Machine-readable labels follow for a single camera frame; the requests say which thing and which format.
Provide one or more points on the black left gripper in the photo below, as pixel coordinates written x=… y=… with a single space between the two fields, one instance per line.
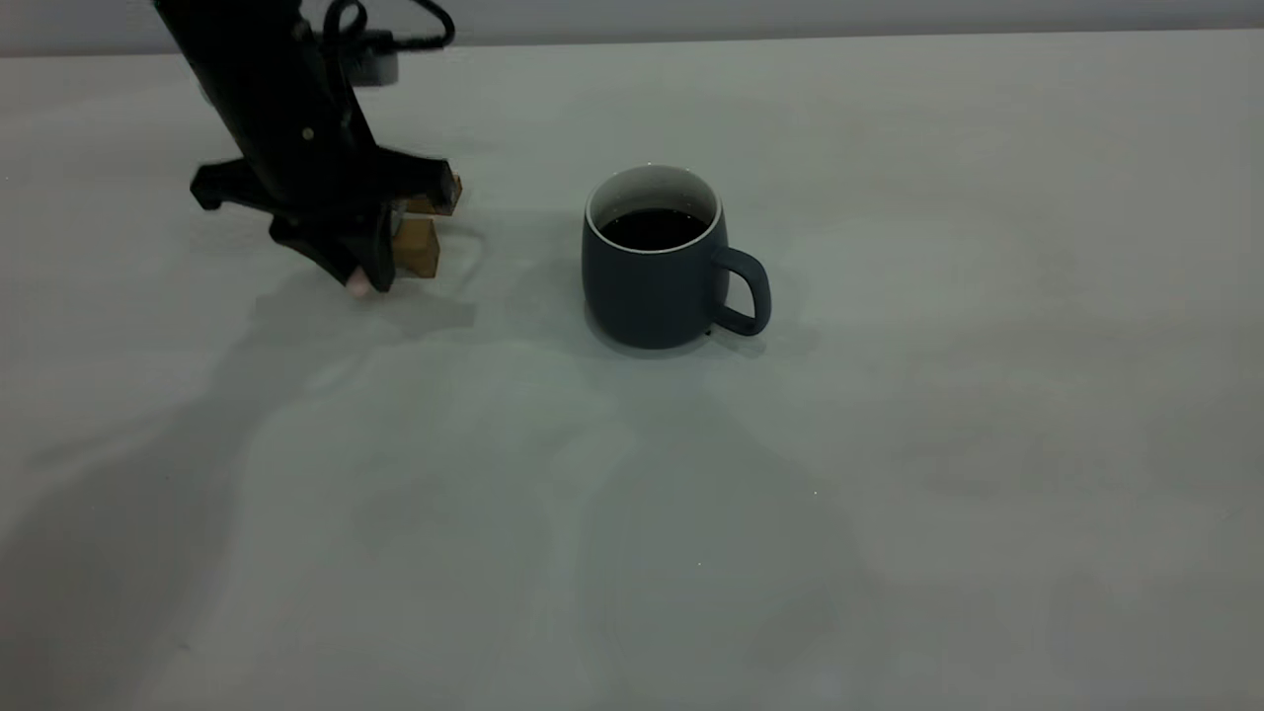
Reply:
x=316 y=178

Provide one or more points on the dark grey ceramic mug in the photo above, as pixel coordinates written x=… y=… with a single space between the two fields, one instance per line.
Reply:
x=642 y=296

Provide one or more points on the dark coffee liquid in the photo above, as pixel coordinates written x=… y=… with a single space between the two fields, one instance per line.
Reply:
x=652 y=229

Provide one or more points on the arched wooden block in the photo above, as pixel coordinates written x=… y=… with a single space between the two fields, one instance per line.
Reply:
x=417 y=249

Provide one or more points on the flat wooden block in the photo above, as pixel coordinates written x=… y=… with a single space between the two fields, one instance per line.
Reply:
x=434 y=202

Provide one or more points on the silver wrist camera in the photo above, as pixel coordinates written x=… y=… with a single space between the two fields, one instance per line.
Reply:
x=377 y=67

